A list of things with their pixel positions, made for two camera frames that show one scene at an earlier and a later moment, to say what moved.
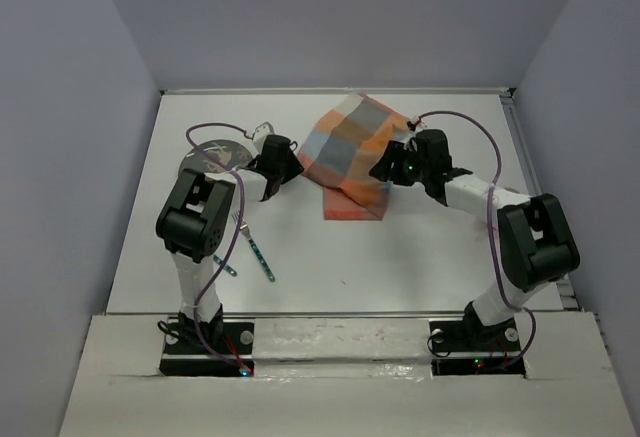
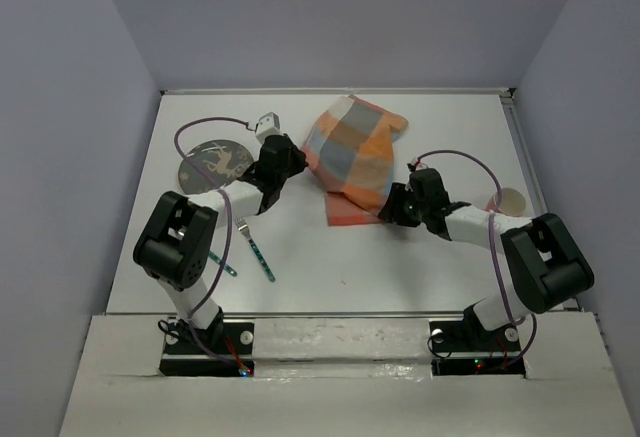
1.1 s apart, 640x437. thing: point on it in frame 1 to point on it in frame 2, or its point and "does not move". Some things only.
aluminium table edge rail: x=337 y=91 does not move
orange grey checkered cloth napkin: x=338 y=152 does not move
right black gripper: x=394 y=152 to x=391 y=210
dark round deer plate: x=229 y=152 does not move
